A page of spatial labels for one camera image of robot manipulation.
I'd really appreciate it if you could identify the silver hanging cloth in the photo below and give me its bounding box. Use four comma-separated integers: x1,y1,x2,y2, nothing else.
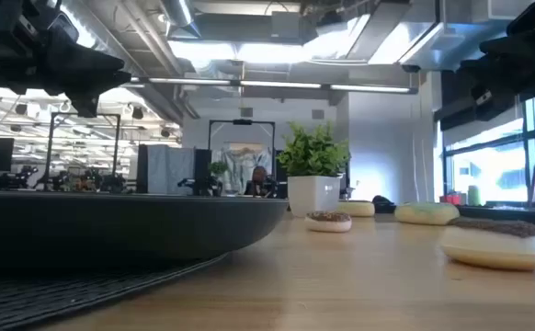
221,142,273,194

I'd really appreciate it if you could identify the large mint green donut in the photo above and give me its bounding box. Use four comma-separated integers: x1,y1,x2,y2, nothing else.
394,201,461,226

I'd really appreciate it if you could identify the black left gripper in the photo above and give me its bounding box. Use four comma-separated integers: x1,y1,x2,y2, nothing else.
0,0,133,119

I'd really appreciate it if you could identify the person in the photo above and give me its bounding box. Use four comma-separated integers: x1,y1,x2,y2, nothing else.
244,165,279,199

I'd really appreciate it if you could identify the green plant in white pot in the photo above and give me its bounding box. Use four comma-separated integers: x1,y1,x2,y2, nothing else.
276,121,352,219

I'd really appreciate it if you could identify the silver ceiling duct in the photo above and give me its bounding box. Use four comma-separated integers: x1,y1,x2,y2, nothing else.
159,0,202,39

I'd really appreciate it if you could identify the black frame clamp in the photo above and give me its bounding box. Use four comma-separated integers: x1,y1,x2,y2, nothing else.
371,195,398,214

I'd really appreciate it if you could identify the small brown sprinkle donut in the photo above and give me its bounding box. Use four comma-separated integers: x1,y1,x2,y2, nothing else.
303,210,353,234

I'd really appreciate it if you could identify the long ceiling strip light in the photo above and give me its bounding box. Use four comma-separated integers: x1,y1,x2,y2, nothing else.
129,76,418,96

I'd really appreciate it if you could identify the dark round woven placemat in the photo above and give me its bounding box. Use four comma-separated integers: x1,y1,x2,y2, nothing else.
0,252,230,331

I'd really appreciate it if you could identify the black gantry frame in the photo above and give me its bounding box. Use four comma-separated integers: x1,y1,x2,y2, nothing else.
208,119,277,185
44,112,122,190

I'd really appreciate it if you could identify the black aluminium table frame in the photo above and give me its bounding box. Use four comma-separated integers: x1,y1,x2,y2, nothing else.
455,204,535,227

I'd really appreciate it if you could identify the large chocolate pink-drizzle donut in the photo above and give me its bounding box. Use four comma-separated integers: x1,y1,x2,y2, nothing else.
337,200,376,218

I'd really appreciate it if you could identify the dark grey round plate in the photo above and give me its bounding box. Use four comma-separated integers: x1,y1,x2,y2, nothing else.
0,190,290,273

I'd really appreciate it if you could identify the small background green plant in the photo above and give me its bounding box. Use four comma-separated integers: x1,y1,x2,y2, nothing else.
208,160,230,178

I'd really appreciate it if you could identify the grey partition panel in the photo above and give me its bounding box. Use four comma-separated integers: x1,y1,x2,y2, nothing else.
137,144,196,195

